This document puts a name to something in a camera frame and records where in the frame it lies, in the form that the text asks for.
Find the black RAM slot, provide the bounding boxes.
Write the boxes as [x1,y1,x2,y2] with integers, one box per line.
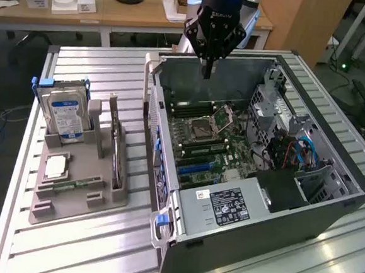
[171,105,217,117]
[172,108,217,121]
[170,97,216,110]
[171,101,217,113]

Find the silver disk bay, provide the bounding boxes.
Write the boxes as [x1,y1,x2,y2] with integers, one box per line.
[292,161,354,209]

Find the blue expansion slot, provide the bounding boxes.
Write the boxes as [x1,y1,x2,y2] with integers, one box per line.
[176,161,217,178]

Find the silver power supply with label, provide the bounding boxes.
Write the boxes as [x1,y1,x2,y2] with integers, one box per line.
[173,170,277,244]

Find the green motherboard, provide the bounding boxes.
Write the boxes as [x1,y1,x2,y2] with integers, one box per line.
[161,97,265,195]

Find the metal socket cover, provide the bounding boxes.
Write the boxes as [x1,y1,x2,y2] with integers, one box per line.
[210,103,236,132]

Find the white box with round bowl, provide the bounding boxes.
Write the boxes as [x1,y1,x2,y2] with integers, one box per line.
[50,0,79,17]

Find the silver CPU chip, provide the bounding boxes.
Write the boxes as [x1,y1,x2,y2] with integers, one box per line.
[44,156,69,179]

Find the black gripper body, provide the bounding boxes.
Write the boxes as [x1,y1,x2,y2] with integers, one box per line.
[194,0,245,62]

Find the black sleeved wire bundle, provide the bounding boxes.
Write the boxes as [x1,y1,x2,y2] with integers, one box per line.
[265,135,294,171]

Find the open black PC case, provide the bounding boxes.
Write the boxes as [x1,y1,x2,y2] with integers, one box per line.
[127,43,365,273]

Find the CPU socket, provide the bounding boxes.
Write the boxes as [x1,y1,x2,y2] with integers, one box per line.
[188,116,217,142]

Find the grey plastic parts rack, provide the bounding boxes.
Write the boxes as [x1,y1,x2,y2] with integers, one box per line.
[27,86,138,233]

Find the wooden cabinet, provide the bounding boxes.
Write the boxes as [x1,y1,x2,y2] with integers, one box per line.
[253,0,355,71]

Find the silver perforated drive cage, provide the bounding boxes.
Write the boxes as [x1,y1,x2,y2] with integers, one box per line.
[245,58,299,142]

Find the wooden desk with white frame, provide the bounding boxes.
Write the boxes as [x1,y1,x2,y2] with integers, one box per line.
[0,0,276,61]

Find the small white labelled box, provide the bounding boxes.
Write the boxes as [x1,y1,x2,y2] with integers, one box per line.
[75,0,99,15]

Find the graphics card with metal bracket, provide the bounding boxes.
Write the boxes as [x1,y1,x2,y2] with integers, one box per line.
[101,93,131,191]

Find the blue data wire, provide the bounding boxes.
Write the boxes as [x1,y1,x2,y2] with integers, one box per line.
[293,136,322,170]

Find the hard disk in blue carrier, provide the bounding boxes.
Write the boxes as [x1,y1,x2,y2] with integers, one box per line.
[26,73,95,146]

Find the green RAM stick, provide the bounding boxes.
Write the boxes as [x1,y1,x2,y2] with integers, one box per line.
[181,136,229,157]
[40,175,99,197]

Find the black plastic cover block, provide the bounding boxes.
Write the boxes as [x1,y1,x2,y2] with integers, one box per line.
[254,169,313,217]

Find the white paper stack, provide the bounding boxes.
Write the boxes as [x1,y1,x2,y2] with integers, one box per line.
[161,0,189,23]

